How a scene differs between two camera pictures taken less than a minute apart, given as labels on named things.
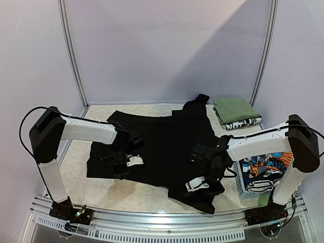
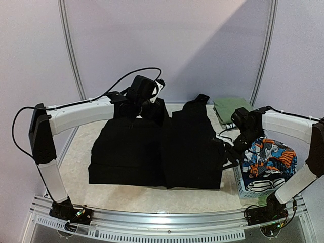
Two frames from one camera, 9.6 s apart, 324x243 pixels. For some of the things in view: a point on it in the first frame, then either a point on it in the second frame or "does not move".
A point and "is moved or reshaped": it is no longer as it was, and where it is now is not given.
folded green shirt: x=232 y=110 does not move
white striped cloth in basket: x=260 y=186 does not move
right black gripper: x=202 y=190 -> x=230 y=151
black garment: x=169 y=142 is moved or reshaped
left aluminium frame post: x=67 y=35 does not move
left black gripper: x=117 y=172 -> x=151 y=113
